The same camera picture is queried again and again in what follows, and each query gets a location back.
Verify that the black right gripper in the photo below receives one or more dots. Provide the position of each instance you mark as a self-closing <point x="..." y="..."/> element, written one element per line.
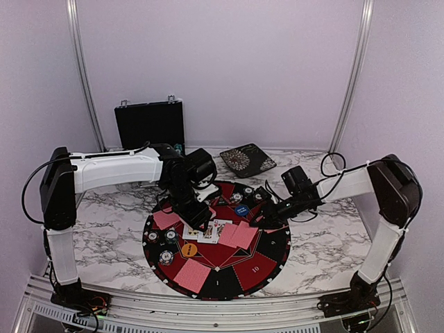
<point x="270" y="214"/>

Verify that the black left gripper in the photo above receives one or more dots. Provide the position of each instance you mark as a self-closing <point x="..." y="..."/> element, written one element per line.
<point x="196" y="217"/>

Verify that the red playing card deck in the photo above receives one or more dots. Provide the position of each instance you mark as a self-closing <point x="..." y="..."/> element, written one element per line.
<point x="213" y="213"/>

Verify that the blue small blind button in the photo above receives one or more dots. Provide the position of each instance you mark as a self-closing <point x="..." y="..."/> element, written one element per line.
<point x="241" y="210"/>

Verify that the face down card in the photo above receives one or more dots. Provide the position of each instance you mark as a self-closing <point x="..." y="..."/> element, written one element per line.
<point x="243" y="235"/>
<point x="226" y="235"/>

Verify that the king face card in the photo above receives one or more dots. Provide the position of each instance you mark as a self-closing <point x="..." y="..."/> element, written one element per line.
<point x="209" y="236"/>

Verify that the green 50 chip seat seven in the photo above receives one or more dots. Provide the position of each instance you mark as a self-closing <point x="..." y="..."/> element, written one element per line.
<point x="248" y="191"/>

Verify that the red cards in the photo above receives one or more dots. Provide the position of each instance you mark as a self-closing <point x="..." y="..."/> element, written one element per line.
<point x="165" y="220"/>
<point x="271" y="231"/>
<point x="192" y="275"/>

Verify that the grey 10 chip seat six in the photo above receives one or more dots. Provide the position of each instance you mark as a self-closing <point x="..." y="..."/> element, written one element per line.
<point x="236" y="198"/>

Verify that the green 50 chips seat three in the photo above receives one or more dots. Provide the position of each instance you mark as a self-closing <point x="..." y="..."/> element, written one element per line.
<point x="171" y="237"/>

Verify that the orange big blind button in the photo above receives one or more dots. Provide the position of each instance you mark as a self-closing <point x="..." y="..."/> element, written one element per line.
<point x="189" y="250"/>

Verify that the grey 10 chips seat two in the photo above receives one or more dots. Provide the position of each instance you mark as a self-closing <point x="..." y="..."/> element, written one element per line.
<point x="166" y="258"/>

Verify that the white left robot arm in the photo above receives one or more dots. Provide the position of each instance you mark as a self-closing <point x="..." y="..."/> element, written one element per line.
<point x="184" y="177"/>

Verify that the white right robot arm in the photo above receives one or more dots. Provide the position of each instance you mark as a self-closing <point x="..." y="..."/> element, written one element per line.
<point x="398" y="195"/>

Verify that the round red black poker mat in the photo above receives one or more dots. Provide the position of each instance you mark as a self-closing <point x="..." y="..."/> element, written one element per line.
<point x="235" y="272"/>

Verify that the black floral square plate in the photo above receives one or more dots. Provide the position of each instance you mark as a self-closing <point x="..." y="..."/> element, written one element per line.
<point x="247" y="161"/>

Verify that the black poker chip case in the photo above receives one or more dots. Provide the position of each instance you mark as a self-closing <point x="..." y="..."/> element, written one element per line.
<point x="159" y="122"/>

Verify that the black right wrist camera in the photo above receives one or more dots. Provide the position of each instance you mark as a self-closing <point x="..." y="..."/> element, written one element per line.
<point x="296" y="180"/>

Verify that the aluminium front rail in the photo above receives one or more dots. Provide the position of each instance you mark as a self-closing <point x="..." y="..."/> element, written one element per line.
<point x="144" y="312"/>

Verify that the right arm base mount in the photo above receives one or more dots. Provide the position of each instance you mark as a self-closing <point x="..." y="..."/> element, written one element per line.
<point x="337" y="304"/>

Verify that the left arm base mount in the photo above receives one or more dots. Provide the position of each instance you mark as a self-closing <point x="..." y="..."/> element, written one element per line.
<point x="86" y="301"/>

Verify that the left aluminium corner post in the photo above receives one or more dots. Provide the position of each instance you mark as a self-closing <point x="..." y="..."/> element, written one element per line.
<point x="74" y="27"/>

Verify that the aluminium corner post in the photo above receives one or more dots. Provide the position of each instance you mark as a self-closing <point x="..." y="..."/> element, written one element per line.
<point x="74" y="27"/>
<point x="357" y="66"/>

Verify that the right aluminium corner post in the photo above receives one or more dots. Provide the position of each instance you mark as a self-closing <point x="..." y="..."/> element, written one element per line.
<point x="357" y="66"/>

